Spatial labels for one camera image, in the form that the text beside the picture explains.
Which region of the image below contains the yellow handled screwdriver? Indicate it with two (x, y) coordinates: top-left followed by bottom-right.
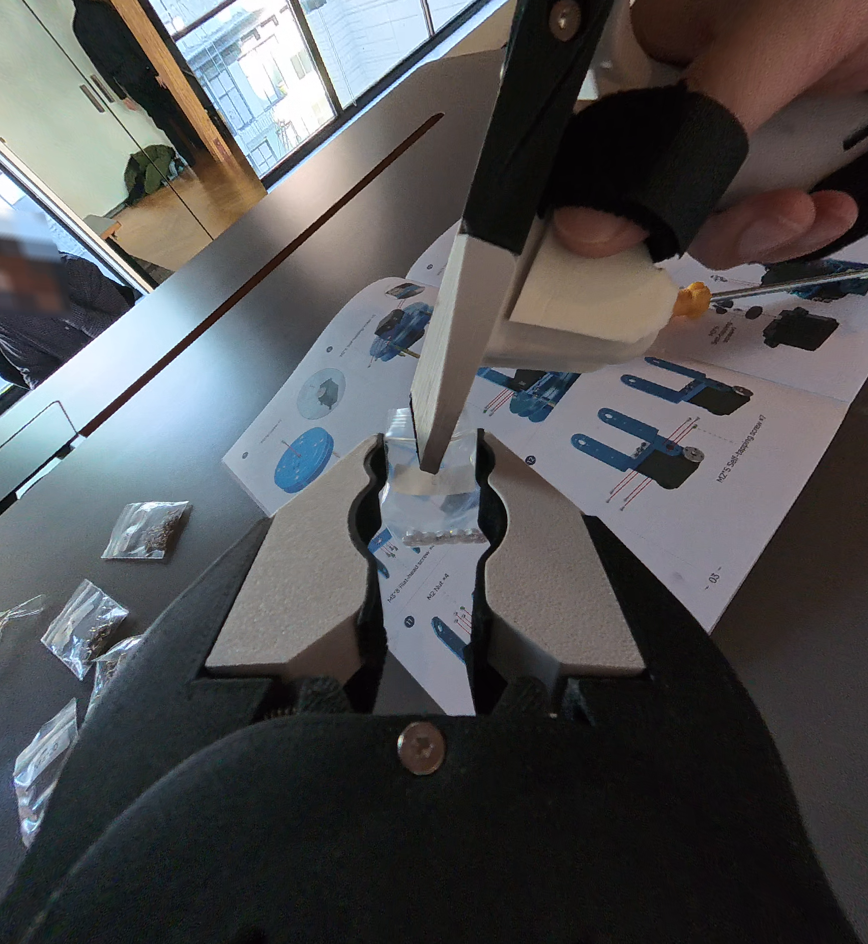
(671, 267), (868, 322)

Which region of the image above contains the small clear parts bag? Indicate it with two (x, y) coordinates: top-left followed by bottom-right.
(377, 404), (488, 548)

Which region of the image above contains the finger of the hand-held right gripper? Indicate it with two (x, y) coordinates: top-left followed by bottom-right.
(410, 235), (518, 474)

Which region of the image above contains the assembly instruction booklet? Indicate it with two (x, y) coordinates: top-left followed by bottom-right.
(224, 221), (868, 716)

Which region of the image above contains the large multi-pane window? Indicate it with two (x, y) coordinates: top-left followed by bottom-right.
(146, 0), (512, 179)

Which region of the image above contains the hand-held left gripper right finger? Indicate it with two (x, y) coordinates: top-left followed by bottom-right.
(467, 431), (643, 712)

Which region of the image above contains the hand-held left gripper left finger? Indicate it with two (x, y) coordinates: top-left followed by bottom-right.
(205, 435), (391, 712)

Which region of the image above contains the dark green bag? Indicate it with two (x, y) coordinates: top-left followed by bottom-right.
(123, 144), (179, 209)

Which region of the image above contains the person's right hand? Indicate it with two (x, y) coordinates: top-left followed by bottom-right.
(555, 0), (868, 268)

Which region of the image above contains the dark grey desk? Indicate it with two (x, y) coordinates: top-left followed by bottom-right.
(0, 44), (868, 944)

